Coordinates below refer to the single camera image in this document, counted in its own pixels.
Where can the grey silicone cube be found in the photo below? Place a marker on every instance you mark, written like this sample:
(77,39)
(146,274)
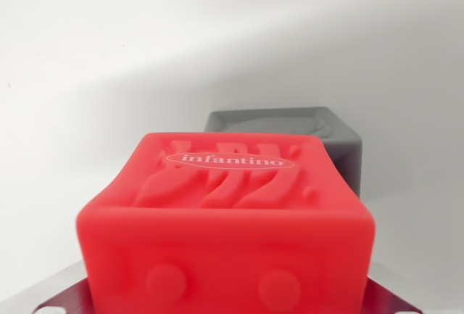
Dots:
(337,132)

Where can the black-padded silver gripper right finger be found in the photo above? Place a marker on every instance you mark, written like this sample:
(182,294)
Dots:
(389,301)

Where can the black-padded silver gripper left finger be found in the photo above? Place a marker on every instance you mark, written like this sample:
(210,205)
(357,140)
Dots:
(61,297)

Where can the red silicone infantino cube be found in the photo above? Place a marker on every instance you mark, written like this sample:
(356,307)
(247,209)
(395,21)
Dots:
(224,241)

